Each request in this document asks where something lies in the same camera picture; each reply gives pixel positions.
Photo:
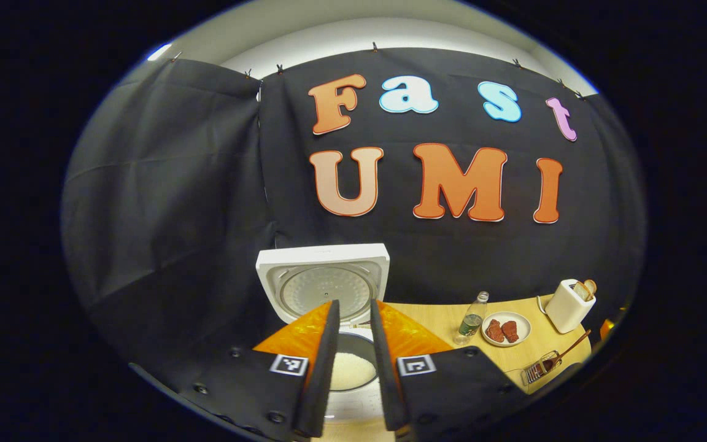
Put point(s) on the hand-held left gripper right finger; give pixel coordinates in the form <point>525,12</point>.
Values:
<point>385,368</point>

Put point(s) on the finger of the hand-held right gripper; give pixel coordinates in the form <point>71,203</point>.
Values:
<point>606,329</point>

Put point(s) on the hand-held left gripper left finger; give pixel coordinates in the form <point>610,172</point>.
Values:
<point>323,368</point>

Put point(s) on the white rice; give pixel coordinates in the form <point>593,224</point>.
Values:
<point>353,371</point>

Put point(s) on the brown wooden spoon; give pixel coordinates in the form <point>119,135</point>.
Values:
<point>568,351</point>

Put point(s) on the white rice cooker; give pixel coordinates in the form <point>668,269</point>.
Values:
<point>323,253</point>

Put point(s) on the white toaster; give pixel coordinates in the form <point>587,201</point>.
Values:
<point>565,310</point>

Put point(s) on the toasted bread slice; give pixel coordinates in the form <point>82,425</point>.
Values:
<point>591,286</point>
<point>580,291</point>

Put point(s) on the white round plate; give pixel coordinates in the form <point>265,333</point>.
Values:
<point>524,325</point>

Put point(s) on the red meat piece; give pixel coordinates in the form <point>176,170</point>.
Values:
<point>494,331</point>
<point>510,331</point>

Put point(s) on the clear plastic water bottle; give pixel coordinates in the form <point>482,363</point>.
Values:
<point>470,322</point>

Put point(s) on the black backdrop cloth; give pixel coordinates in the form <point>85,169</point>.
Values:
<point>175,215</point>

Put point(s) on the ceiling light panel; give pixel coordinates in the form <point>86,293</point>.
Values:
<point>158,52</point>

